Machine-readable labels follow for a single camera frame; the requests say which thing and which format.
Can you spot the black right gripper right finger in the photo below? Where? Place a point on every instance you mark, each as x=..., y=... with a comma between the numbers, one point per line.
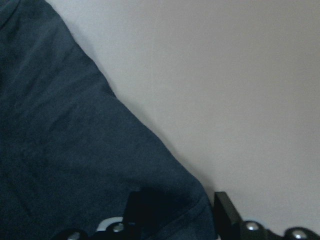
x=226, y=217

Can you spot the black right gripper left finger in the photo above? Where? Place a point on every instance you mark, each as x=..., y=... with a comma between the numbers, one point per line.
x=144, y=207

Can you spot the dark t-shirt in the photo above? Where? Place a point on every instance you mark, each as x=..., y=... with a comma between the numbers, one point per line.
x=70, y=151

